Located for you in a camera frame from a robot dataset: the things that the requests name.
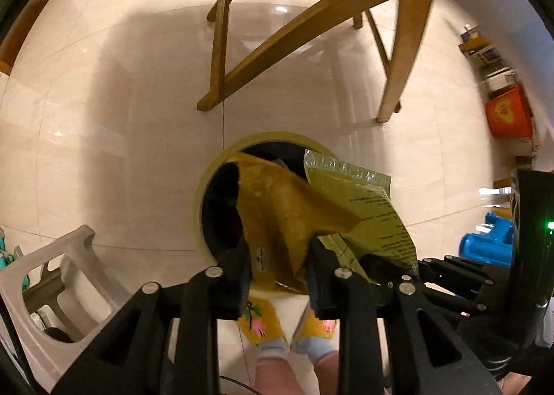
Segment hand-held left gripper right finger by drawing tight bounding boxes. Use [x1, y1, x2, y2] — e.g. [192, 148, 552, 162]
[305, 240, 503, 395]

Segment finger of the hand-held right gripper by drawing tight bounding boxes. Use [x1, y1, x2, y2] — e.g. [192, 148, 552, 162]
[364, 254, 490, 313]
[418, 255, 496, 283]

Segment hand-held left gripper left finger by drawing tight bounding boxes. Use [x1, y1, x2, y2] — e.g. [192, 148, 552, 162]
[51, 243, 253, 395]

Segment yellow-green plastic pouch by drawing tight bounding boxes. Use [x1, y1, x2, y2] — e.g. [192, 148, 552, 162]
[303, 148, 420, 281]

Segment beige round trash bin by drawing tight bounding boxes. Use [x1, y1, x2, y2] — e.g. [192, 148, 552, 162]
[193, 131, 347, 298]

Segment brown kraft paper bag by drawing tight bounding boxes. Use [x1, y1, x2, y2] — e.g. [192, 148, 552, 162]
[229, 153, 368, 296]

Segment person's right forearm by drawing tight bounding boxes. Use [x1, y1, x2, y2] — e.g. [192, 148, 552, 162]
[498, 371, 535, 395]

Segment blue plastic stool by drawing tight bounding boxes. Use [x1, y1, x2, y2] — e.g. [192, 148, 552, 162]
[459, 211, 518, 267]

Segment person's right leg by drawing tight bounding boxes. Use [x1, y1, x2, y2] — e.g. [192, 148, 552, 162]
[298, 336, 340, 395]

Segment person's leg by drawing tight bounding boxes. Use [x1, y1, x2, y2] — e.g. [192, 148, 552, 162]
[298, 336, 340, 395]
[255, 336, 304, 395]

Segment person's left leg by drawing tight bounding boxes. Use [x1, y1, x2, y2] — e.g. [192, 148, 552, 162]
[255, 336, 304, 395]

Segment orange bucket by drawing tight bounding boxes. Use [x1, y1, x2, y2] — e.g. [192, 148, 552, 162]
[485, 84, 534, 140]

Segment white plastic stool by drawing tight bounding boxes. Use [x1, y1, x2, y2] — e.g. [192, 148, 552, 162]
[0, 224, 131, 378]

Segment stacked storage boxes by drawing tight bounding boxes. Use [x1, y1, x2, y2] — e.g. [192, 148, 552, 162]
[459, 25, 513, 80]

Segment wooden chair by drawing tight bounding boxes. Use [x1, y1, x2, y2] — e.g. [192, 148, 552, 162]
[197, 0, 437, 124]

